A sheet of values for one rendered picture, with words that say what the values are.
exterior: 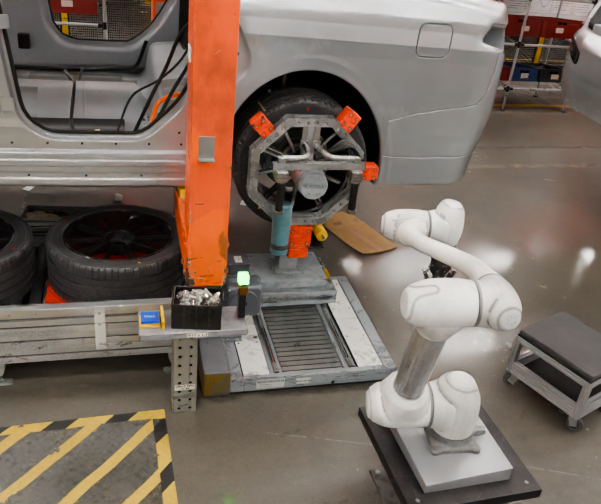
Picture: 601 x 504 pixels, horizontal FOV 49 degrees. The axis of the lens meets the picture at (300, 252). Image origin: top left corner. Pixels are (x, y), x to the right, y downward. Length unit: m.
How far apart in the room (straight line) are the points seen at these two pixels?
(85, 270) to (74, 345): 0.33
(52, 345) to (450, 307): 1.84
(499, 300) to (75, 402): 1.92
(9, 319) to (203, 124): 1.17
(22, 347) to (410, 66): 2.13
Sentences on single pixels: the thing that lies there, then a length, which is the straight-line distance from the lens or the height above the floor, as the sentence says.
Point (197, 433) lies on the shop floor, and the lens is 2.91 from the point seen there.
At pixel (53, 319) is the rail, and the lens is 3.01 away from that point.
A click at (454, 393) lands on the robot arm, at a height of 0.60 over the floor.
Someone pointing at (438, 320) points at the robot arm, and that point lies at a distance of 1.84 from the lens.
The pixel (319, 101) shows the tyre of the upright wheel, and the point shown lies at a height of 1.17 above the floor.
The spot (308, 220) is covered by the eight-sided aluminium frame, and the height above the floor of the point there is 0.60.
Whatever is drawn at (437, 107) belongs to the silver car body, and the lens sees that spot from 3.37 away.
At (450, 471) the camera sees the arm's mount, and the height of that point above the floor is 0.34.
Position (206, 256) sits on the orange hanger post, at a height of 0.67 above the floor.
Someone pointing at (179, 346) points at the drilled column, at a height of 0.36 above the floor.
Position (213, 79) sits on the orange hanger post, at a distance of 2.48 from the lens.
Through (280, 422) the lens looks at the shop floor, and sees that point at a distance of 2.98.
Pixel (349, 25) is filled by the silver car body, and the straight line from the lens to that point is 3.10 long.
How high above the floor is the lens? 2.05
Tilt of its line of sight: 29 degrees down
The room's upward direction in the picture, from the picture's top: 7 degrees clockwise
